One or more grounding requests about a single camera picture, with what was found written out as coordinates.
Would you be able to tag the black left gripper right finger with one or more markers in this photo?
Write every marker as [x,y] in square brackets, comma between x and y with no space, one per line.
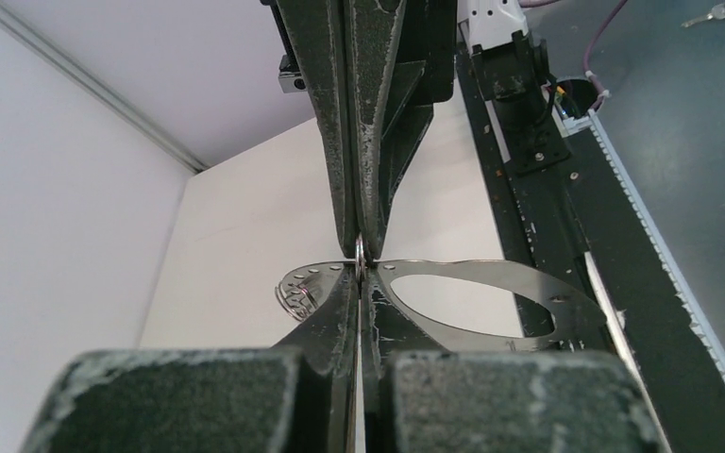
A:
[431,387]

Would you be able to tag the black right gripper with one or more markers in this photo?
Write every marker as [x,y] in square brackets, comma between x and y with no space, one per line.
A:
[373,87]

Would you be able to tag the aluminium frame post right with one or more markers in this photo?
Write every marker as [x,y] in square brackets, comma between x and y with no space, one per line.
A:
[28,36]

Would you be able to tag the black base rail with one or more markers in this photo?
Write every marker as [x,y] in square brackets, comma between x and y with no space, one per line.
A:
[572,220]

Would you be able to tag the yellow tagged key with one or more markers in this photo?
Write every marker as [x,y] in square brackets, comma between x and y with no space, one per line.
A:
[722,9]

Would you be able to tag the metal oval keyring plate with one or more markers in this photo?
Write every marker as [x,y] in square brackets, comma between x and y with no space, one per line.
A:
[456,305]

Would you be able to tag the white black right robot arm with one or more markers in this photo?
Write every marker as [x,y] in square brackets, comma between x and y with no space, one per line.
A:
[510,66]

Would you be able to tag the white slotted cable duct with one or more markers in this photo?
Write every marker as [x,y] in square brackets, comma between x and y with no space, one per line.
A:
[699,322]

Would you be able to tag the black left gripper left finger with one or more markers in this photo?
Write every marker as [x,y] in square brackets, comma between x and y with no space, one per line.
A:
[297,395]

